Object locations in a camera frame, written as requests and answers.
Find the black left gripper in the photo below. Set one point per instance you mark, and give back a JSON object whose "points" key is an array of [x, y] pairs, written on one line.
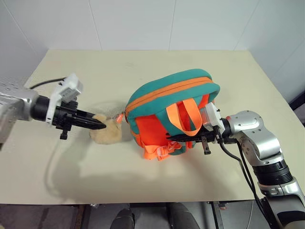
{"points": [[63, 117]]}

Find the beige plush toy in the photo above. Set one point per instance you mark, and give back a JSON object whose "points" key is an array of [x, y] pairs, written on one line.
{"points": [[107, 133]]}

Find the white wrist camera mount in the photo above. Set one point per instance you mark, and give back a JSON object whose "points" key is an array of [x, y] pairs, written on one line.
{"points": [[212, 117], [71, 83]]}

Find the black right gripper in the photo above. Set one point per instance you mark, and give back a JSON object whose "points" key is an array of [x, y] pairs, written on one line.
{"points": [[207, 137]]}

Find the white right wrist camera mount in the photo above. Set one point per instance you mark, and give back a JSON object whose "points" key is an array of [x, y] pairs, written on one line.
{"points": [[212, 117]]}

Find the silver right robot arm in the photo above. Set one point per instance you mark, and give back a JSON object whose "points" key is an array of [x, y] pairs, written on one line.
{"points": [[262, 138]]}

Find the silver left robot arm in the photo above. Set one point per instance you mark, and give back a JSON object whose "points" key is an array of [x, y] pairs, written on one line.
{"points": [[14, 102]]}

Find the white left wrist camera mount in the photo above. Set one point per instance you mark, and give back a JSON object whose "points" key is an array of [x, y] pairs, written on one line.
{"points": [[71, 83]]}

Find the dark rounded shape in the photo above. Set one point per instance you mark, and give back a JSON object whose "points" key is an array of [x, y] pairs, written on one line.
{"points": [[183, 217], [124, 219]]}

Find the orange and teal backpack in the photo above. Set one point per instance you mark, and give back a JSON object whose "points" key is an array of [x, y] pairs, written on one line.
{"points": [[147, 95]]}

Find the black table frame leg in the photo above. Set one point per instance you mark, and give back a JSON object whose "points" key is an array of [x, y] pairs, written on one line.
{"points": [[218, 214], [83, 217]]}

